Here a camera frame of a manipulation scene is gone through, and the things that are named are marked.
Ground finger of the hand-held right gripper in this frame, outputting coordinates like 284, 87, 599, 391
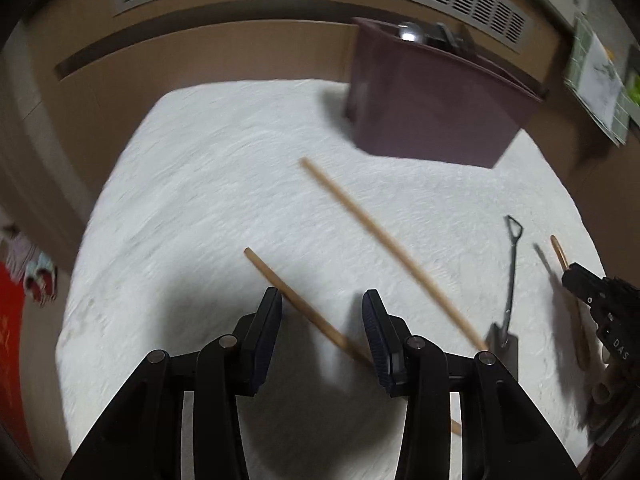
561, 262, 617, 312

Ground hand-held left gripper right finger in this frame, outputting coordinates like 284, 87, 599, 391
361, 288, 583, 480

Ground maroon plastic utensil container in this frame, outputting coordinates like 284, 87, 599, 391
344, 16, 548, 169

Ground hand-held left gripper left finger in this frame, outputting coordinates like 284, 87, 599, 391
60, 286, 284, 480

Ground black shovel-shaped spoon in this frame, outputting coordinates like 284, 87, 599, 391
486, 215, 524, 364

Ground white textured towel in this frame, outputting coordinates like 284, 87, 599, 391
55, 78, 608, 480

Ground wooden spoon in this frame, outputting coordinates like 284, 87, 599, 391
550, 235, 592, 370

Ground wooden chopstick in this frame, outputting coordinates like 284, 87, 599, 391
244, 247, 463, 436
300, 157, 490, 352

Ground utensils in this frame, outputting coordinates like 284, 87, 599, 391
425, 22, 482, 58

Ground colourful cloth item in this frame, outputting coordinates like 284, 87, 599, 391
0, 224, 59, 307

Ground metal spoon with black handle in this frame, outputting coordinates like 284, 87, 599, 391
397, 21, 427, 44

